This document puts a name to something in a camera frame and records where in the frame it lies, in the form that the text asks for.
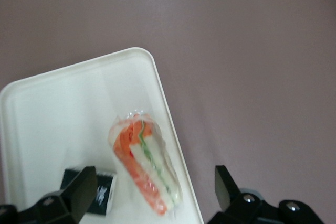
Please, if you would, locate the small black box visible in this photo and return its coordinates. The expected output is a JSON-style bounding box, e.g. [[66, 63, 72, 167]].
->
[[60, 167, 118, 215]]

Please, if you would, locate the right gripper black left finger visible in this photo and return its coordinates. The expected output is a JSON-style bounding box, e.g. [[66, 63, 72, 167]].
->
[[0, 165, 98, 224]]

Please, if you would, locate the triangle sandwich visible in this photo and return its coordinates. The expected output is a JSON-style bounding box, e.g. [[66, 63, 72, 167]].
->
[[108, 109, 183, 217]]

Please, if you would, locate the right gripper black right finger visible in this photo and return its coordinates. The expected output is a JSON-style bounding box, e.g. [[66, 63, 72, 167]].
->
[[206, 165, 325, 224]]

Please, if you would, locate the beige plastic tray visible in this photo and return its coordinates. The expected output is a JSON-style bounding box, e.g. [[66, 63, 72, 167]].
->
[[0, 47, 205, 224]]

